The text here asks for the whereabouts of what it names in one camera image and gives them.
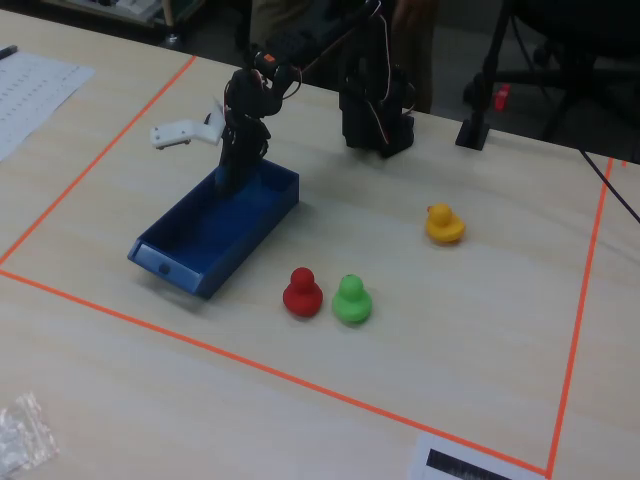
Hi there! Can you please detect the brown trouser leg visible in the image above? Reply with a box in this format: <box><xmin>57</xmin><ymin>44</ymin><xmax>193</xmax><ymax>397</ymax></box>
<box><xmin>392</xmin><ymin>0</ymin><xmax>435</xmax><ymax>114</ymax></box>

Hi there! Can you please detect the thick black cable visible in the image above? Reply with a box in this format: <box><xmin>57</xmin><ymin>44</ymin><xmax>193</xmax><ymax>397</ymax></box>
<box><xmin>578</xmin><ymin>147</ymin><xmax>640</xmax><ymax>224</ymax></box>

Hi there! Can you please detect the green rubber duck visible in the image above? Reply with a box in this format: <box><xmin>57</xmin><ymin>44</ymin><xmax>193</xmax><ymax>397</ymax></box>
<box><xmin>331</xmin><ymin>273</ymin><xmax>374</xmax><ymax>325</ymax></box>

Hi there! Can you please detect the black clamp stand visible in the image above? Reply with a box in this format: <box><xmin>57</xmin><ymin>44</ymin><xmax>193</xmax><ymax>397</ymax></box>
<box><xmin>454</xmin><ymin>0</ymin><xmax>516</xmax><ymax>151</ymax></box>

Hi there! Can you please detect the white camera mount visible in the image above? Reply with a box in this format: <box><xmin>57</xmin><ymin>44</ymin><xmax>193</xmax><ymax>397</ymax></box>
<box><xmin>149</xmin><ymin>97</ymin><xmax>226</xmax><ymax>150</ymax></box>

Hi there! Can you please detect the clear plastic bag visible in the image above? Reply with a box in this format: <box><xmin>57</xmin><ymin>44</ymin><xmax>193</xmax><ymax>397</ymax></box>
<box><xmin>0</xmin><ymin>392</ymin><xmax>61</xmax><ymax>476</ymax></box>

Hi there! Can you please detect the blue plastic box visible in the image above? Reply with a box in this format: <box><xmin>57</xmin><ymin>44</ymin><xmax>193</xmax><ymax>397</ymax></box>
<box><xmin>126</xmin><ymin>158</ymin><xmax>301</xmax><ymax>301</ymax></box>

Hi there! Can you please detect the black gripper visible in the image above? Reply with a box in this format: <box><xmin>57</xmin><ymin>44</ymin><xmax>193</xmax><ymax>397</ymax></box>
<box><xmin>215</xmin><ymin>67</ymin><xmax>284</xmax><ymax>197</ymax></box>

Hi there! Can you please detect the yellow rubber duck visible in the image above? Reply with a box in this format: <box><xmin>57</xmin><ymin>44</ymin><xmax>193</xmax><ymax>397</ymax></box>
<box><xmin>424</xmin><ymin>202</ymin><xmax>467</xmax><ymax>245</ymax></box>

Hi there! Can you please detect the black office chair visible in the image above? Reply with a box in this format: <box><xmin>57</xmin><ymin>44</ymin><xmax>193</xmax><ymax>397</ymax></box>
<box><xmin>462</xmin><ymin>0</ymin><xmax>640</xmax><ymax>146</ymax></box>

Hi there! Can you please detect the white paper with black bar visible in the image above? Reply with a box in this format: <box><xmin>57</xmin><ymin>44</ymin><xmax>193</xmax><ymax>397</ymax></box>
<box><xmin>407</xmin><ymin>432</ymin><xmax>549</xmax><ymax>480</ymax></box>

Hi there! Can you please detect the printed white paper sheet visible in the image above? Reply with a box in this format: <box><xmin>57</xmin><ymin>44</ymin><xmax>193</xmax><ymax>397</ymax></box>
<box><xmin>0</xmin><ymin>49</ymin><xmax>96</xmax><ymax>162</ymax></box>

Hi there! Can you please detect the orange tape strip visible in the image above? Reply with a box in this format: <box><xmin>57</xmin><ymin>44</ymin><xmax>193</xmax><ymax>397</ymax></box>
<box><xmin>0</xmin><ymin>55</ymin><xmax>197</xmax><ymax>266</ymax></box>
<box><xmin>0</xmin><ymin>268</ymin><xmax>554</xmax><ymax>477</ymax></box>
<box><xmin>545</xmin><ymin>157</ymin><xmax>615</xmax><ymax>477</ymax></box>

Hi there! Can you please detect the red rubber duck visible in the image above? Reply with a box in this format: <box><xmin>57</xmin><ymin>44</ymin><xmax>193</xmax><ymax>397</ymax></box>
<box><xmin>282</xmin><ymin>266</ymin><xmax>324</xmax><ymax>320</ymax></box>

